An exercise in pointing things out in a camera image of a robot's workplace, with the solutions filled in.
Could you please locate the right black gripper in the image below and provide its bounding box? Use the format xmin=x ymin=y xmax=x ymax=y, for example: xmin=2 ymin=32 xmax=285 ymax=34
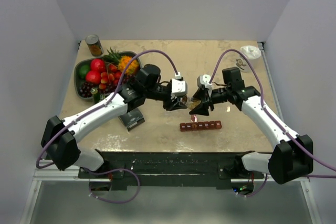
xmin=189 ymin=86 xmax=232 ymax=115

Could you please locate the clear gold bottle lid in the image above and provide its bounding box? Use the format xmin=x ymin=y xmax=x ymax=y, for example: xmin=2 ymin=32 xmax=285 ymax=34
xmin=181 ymin=95 xmax=190 ymax=106

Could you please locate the small pill bottle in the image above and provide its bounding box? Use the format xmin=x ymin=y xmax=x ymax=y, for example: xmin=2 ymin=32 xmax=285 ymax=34
xmin=187 ymin=97 xmax=201 ymax=110

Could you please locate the red weekly pill organizer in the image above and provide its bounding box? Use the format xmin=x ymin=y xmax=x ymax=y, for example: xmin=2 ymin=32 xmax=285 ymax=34
xmin=179 ymin=115 xmax=222 ymax=132

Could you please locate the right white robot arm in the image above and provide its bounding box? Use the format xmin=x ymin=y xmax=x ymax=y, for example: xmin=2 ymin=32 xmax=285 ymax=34
xmin=190 ymin=67 xmax=313 ymax=184

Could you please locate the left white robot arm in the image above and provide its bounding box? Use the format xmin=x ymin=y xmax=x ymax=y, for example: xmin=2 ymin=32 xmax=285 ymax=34
xmin=41 ymin=64 xmax=187 ymax=178

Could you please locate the razor package box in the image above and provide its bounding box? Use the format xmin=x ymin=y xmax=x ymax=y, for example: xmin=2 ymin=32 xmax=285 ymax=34
xmin=119 ymin=109 xmax=145 ymax=131

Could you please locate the white paper cup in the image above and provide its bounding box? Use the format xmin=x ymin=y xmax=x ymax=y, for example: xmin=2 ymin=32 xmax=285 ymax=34
xmin=235 ymin=45 xmax=261 ymax=72

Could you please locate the orange spiky fruit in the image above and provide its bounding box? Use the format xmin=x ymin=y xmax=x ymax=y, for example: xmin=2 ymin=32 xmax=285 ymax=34
xmin=118 ymin=56 xmax=140 ymax=76

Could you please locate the strawberries pile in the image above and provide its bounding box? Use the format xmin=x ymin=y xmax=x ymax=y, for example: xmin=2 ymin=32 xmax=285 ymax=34
xmin=99 ymin=63 xmax=121 ymax=92

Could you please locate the green glass bottle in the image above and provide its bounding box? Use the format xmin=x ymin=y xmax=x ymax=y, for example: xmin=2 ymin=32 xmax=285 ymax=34
xmin=90 ymin=87 xmax=105 ymax=104

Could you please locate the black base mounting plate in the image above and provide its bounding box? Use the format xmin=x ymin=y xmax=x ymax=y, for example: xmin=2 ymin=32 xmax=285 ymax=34
xmin=78 ymin=152 xmax=264 ymax=190

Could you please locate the red apple lower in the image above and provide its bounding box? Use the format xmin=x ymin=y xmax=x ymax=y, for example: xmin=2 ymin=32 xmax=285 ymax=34
xmin=85 ymin=70 xmax=101 ymax=84

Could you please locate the red apple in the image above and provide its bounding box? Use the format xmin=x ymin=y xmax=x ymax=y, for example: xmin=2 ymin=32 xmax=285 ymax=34
xmin=85 ymin=70 xmax=101 ymax=84
xmin=90 ymin=59 xmax=106 ymax=73

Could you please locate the red apple upper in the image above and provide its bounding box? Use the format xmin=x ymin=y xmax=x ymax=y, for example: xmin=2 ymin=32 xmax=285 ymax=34
xmin=90 ymin=59 xmax=106 ymax=73

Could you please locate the dark grape bunch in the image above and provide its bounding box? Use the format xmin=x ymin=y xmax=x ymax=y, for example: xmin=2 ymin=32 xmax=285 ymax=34
xmin=78 ymin=74 xmax=134 ymax=98

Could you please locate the green lime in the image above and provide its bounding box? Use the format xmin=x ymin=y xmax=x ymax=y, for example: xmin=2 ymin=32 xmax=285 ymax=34
xmin=78 ymin=65 xmax=90 ymax=79

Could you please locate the tin can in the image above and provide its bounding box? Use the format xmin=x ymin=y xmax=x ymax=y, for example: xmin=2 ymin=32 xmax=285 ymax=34
xmin=85 ymin=35 xmax=103 ymax=57

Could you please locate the grey fruit tray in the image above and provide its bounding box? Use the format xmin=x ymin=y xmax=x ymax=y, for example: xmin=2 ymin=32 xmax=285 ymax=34
xmin=74 ymin=49 xmax=135 ymax=101

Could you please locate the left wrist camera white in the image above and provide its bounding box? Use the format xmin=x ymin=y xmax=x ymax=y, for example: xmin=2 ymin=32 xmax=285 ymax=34
xmin=171 ymin=71 xmax=187 ymax=97

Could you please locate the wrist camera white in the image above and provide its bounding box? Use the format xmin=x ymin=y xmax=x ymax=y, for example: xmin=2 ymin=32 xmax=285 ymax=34
xmin=171 ymin=71 xmax=187 ymax=97
xmin=197 ymin=74 xmax=212 ymax=89

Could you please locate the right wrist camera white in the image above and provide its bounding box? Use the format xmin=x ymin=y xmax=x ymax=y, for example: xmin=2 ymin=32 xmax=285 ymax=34
xmin=197 ymin=74 xmax=212 ymax=89

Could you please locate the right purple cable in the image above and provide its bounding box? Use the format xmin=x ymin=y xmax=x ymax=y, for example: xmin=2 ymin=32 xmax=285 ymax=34
xmin=209 ymin=48 xmax=336 ymax=198

